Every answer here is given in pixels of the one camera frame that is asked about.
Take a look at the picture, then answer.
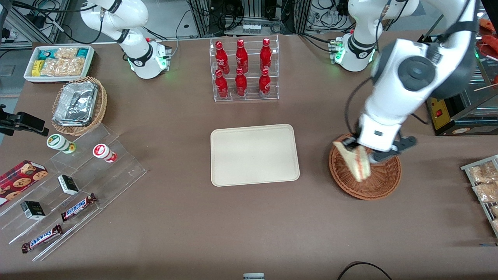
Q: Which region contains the clear acrylic stepped stand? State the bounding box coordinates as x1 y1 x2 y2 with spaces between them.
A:
0 124 147 262

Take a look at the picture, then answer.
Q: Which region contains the silver foil tray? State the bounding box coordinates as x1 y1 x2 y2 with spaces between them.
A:
53 81 98 127

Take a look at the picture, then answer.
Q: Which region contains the oval light wicker basket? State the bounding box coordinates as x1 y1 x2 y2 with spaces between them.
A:
51 76 108 136

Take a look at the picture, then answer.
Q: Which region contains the triangle sandwich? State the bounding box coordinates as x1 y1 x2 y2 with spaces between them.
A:
333 141 371 182

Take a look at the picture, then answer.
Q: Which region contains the beige plastic tray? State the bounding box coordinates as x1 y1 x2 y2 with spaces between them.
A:
210 124 300 187

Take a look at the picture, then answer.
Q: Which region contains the round brown wicker basket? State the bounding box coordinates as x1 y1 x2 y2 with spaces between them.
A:
329 133 402 201

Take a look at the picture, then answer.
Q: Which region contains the small black box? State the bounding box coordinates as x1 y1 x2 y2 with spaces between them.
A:
58 175 80 196
21 201 46 221

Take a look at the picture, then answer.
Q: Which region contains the snickers chocolate bar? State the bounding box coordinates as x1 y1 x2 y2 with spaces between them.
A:
21 224 63 254
61 193 98 222

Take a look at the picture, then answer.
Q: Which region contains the red cola bottle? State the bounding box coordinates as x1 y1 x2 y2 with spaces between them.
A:
235 67 247 97
259 68 271 98
235 39 249 74
260 38 272 71
215 41 230 74
215 69 229 98

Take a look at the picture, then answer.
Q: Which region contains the clear bag of rice crackers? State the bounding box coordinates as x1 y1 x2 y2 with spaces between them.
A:
55 47 79 60
40 58 85 77

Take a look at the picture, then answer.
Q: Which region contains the white rectangular snack bin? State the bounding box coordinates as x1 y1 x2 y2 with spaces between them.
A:
23 45 95 84

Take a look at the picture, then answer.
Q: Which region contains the green lid cup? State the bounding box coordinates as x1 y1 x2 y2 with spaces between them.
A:
47 134 77 154

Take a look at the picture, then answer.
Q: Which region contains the black display case with button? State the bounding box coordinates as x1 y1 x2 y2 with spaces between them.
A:
417 16 498 137

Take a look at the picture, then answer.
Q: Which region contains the red cookie box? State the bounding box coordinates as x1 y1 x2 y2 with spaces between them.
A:
0 160 49 207

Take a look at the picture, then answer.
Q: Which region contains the red lid cup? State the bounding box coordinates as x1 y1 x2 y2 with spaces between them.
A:
93 143 117 163

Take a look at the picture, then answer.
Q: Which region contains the clear bag of fried snacks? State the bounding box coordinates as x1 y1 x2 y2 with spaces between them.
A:
469 161 498 184
473 183 498 203

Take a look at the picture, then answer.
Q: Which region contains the black cable loop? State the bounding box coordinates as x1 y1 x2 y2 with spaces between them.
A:
337 261 393 280

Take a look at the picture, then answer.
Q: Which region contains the clear acrylic bottle rack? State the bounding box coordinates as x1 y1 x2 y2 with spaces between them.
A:
209 34 280 102

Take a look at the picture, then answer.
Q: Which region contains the metal wire rack tray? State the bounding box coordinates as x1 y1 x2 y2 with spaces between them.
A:
461 155 498 238

